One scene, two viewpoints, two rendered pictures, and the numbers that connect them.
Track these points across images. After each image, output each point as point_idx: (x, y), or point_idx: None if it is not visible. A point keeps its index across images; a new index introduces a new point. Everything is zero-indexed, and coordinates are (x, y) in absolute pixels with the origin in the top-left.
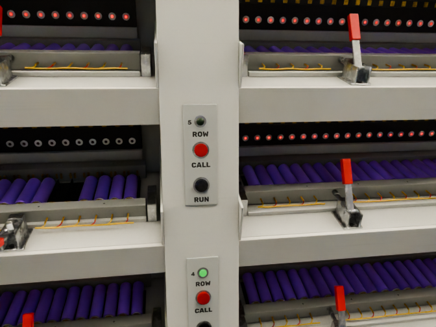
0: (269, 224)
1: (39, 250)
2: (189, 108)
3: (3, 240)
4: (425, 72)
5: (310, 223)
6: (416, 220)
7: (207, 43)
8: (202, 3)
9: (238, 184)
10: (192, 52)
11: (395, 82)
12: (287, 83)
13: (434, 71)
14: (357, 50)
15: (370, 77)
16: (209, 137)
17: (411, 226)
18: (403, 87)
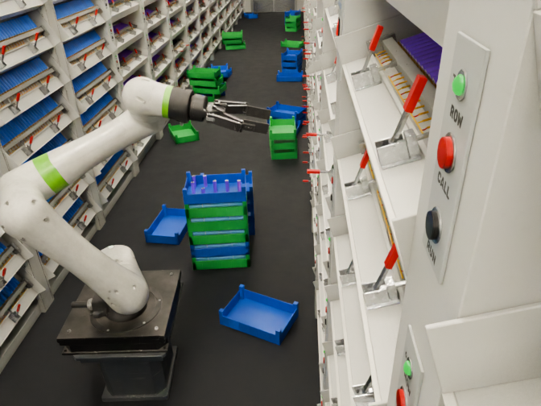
0: (347, 246)
1: (330, 184)
2: (333, 157)
3: (319, 171)
4: (381, 225)
5: (348, 263)
6: (352, 318)
7: (336, 129)
8: (337, 108)
9: (334, 209)
10: (336, 130)
11: (357, 211)
12: (348, 171)
13: (385, 230)
14: (357, 174)
15: (372, 200)
16: (333, 176)
17: (344, 313)
18: (345, 214)
